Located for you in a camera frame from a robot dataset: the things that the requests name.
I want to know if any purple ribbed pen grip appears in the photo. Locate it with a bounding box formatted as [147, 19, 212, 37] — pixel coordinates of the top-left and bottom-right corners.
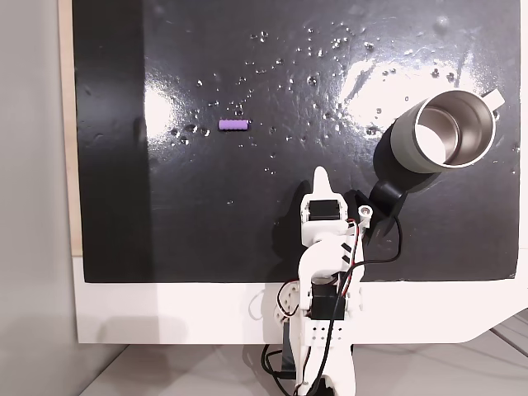
[218, 118, 251, 132]

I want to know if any grey steel-lined cup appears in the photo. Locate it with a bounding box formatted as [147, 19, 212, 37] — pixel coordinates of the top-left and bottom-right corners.
[389, 88, 507, 175]

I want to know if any black table clamp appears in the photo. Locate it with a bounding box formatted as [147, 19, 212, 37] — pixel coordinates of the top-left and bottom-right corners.
[281, 320, 299, 381]

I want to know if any red servo wire bundle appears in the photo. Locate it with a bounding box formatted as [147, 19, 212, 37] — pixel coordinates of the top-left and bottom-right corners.
[334, 218, 369, 297]

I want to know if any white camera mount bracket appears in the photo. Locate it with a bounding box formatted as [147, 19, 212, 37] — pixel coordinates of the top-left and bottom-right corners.
[355, 204, 375, 243]

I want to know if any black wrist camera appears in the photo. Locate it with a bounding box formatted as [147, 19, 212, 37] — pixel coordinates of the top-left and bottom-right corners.
[348, 177, 408, 249]

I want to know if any black power cable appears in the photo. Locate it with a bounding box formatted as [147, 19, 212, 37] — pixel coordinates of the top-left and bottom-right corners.
[261, 344, 299, 396]

